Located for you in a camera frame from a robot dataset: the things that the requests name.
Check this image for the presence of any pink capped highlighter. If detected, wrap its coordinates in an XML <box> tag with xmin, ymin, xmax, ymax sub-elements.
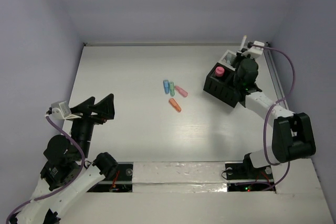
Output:
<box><xmin>214</xmin><ymin>66</ymin><xmax>225</xmax><ymax>77</ymax></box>

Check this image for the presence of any yellow white pen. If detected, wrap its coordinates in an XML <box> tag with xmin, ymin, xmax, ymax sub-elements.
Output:
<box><xmin>239</xmin><ymin>35</ymin><xmax>247</xmax><ymax>51</ymax></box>

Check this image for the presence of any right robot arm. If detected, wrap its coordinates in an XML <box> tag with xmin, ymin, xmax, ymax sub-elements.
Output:
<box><xmin>233</xmin><ymin>58</ymin><xmax>316</xmax><ymax>178</ymax></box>

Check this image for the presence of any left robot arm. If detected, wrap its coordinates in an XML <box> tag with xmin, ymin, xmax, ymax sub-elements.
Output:
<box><xmin>6</xmin><ymin>93</ymin><xmax>118</xmax><ymax>223</ymax></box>

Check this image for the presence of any light blue highlighter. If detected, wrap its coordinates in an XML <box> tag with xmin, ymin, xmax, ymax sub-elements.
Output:
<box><xmin>163</xmin><ymin>80</ymin><xmax>170</xmax><ymax>94</ymax></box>

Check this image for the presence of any orange highlighter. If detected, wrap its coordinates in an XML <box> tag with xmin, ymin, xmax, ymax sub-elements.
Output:
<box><xmin>169</xmin><ymin>98</ymin><xmax>182</xmax><ymax>113</ymax></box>

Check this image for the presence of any green highlighter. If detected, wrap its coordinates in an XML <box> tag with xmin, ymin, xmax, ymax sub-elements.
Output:
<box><xmin>169</xmin><ymin>81</ymin><xmax>175</xmax><ymax>97</ymax></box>

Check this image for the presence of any white foam front board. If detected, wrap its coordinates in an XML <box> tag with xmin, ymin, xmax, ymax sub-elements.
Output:
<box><xmin>47</xmin><ymin>159</ymin><xmax>332</xmax><ymax>223</ymax></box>

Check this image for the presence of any black and white organizer box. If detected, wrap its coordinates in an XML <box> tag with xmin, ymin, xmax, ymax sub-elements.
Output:
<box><xmin>203</xmin><ymin>50</ymin><xmax>246</xmax><ymax>108</ymax></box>

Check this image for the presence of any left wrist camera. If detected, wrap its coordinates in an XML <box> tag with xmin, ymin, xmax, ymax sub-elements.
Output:
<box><xmin>46</xmin><ymin>101</ymin><xmax>80</xmax><ymax>120</ymax></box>

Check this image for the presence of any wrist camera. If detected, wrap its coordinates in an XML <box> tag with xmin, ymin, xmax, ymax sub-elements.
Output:
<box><xmin>46</xmin><ymin>101</ymin><xmax>80</xmax><ymax>120</ymax></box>
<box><xmin>241</xmin><ymin>41</ymin><xmax>265</xmax><ymax>60</ymax></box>

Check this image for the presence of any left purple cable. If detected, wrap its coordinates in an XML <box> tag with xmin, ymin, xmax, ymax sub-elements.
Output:
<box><xmin>5</xmin><ymin>115</ymin><xmax>86</xmax><ymax>223</ymax></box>

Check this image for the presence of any purple cable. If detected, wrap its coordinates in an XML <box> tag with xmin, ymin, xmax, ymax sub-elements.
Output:
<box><xmin>262</xmin><ymin>45</ymin><xmax>297</xmax><ymax>191</ymax></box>
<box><xmin>5</xmin><ymin>115</ymin><xmax>86</xmax><ymax>223</ymax></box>

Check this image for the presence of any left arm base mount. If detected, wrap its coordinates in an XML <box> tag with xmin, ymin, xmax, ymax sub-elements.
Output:
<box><xmin>88</xmin><ymin>163</ymin><xmax>133</xmax><ymax>193</ymax></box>

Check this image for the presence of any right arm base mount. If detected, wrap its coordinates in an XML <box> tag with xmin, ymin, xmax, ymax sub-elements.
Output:
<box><xmin>221</xmin><ymin>163</ymin><xmax>276</xmax><ymax>192</ymax></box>

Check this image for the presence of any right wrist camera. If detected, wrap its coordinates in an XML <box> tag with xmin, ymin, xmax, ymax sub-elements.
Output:
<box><xmin>241</xmin><ymin>41</ymin><xmax>265</xmax><ymax>60</ymax></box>

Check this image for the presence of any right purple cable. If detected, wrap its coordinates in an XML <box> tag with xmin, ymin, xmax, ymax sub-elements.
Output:
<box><xmin>262</xmin><ymin>45</ymin><xmax>297</xmax><ymax>191</ymax></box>

